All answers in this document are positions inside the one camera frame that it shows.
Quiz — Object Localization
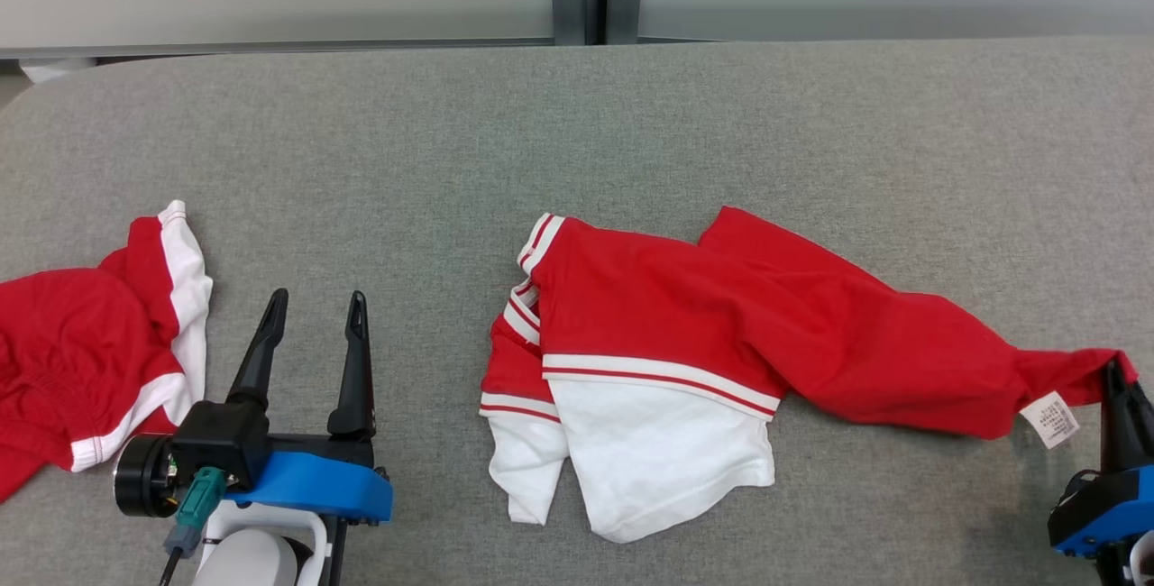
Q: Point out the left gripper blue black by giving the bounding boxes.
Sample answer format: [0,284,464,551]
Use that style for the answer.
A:
[225,288,394,524]

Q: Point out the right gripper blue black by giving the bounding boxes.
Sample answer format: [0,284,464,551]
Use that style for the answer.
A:
[1048,359,1154,560]

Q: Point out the red shorts with white stripe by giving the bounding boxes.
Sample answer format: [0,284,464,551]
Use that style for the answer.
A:
[0,200,214,504]

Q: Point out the red white basketball jersey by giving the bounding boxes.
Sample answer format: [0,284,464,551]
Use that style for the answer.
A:
[480,206,1139,544]

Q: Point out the left camera cable teal plug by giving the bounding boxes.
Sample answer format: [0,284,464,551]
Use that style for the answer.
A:
[158,467,226,586]

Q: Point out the grey partition base rail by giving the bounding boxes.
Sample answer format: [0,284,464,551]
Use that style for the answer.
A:
[0,38,555,60]

